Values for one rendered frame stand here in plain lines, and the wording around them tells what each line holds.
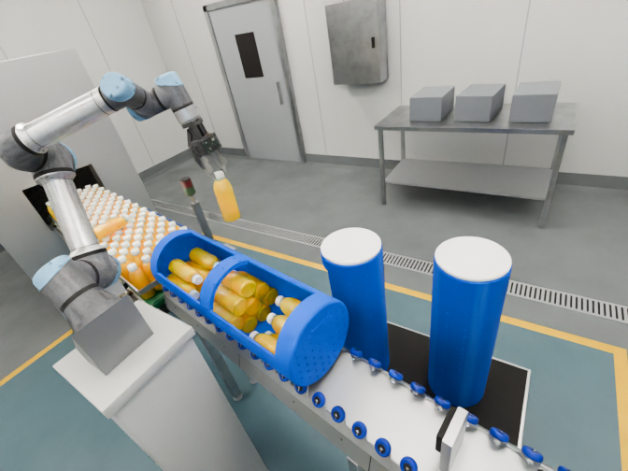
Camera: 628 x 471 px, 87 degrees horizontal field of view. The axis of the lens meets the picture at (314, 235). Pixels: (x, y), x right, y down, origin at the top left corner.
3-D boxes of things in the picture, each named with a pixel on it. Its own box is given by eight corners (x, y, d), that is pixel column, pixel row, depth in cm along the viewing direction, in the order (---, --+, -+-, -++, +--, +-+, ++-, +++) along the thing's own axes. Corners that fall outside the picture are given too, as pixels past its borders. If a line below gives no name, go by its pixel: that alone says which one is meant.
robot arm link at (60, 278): (50, 317, 96) (16, 283, 95) (84, 303, 109) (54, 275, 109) (77, 288, 95) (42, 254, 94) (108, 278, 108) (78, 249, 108)
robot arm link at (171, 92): (155, 79, 110) (178, 68, 109) (174, 112, 115) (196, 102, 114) (148, 80, 103) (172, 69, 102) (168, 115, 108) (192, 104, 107)
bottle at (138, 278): (146, 302, 164) (128, 274, 154) (139, 297, 168) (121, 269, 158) (159, 292, 168) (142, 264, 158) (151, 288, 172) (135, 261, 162)
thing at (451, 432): (448, 475, 84) (451, 447, 75) (432, 464, 86) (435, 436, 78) (463, 441, 90) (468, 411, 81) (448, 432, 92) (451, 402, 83)
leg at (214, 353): (236, 403, 209) (202, 339, 174) (231, 397, 212) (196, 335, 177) (244, 395, 212) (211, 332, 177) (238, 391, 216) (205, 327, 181)
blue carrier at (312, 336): (298, 406, 102) (282, 342, 87) (163, 298, 155) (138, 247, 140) (352, 344, 119) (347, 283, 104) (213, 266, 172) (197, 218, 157)
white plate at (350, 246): (373, 222, 163) (373, 224, 164) (318, 233, 164) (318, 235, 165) (388, 256, 140) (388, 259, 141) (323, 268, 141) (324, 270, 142)
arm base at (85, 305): (76, 333, 91) (49, 307, 90) (80, 342, 103) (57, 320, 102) (125, 295, 100) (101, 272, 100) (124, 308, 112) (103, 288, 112)
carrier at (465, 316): (471, 420, 165) (492, 377, 181) (496, 293, 116) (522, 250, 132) (418, 387, 183) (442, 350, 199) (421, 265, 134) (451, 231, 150)
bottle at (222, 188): (242, 213, 137) (229, 171, 127) (239, 221, 131) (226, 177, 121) (225, 216, 137) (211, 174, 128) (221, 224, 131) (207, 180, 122)
